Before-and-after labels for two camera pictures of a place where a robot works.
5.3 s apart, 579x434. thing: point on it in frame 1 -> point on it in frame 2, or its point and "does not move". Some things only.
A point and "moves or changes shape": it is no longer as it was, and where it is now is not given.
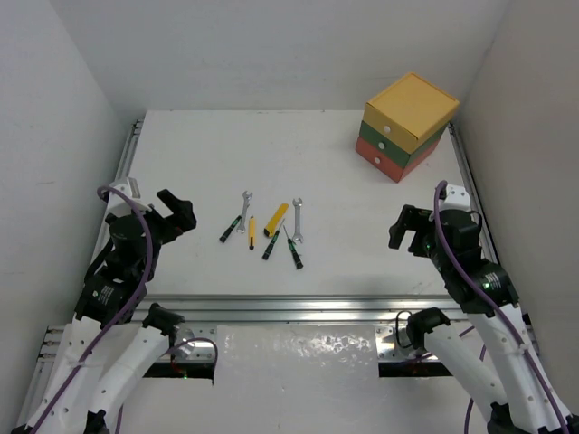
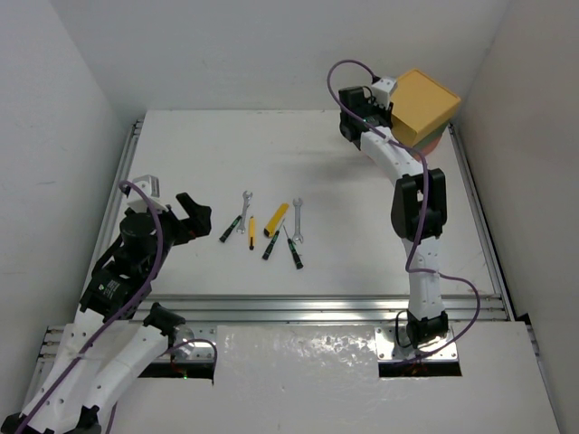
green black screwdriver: x=223 y=236 does not move
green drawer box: x=393 y=150 moves or changes shape
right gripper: x=411 y=215 -> x=387 y=115
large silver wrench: x=298 y=235 does not move
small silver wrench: x=246 y=198 does not move
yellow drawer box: x=410 y=112 does not move
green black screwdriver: x=298 y=261 does not move
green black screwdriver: x=269 y=248 does not move
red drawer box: x=384 y=165 moves or changes shape
